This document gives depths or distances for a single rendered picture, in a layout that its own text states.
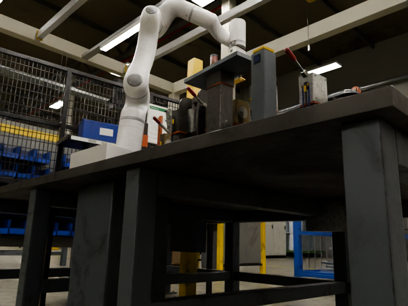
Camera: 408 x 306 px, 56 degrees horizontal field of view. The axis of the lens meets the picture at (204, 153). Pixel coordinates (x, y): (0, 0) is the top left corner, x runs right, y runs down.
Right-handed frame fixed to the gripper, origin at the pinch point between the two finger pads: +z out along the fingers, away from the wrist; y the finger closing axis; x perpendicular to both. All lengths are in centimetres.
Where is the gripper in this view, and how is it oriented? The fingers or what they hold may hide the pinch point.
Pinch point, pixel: (237, 76)
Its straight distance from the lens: 200.3
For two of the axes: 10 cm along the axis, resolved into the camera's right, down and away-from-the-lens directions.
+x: -6.9, 1.5, 7.0
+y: 7.2, 1.9, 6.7
